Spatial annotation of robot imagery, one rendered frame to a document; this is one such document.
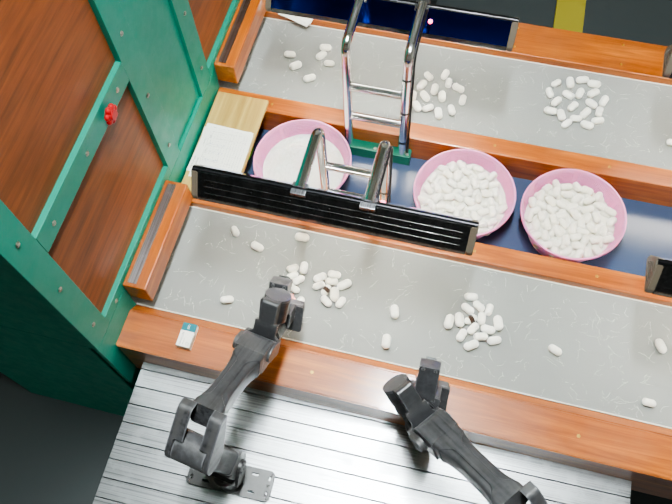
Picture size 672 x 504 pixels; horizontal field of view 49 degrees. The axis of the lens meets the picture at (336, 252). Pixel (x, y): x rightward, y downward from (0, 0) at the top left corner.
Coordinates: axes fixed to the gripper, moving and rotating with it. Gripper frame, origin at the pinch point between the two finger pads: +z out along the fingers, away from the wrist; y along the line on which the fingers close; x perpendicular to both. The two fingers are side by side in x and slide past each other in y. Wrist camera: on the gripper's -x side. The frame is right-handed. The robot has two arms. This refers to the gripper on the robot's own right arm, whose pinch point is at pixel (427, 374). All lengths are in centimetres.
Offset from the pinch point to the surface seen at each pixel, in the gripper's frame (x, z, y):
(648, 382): -1, 14, -50
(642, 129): -48, 69, -45
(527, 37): -66, 85, -10
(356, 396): 8.7, -1.7, 14.9
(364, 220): -33.9, -0.2, 19.0
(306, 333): 2.0, 10.0, 30.4
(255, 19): -62, 68, 66
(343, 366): 4.6, 3.1, 19.5
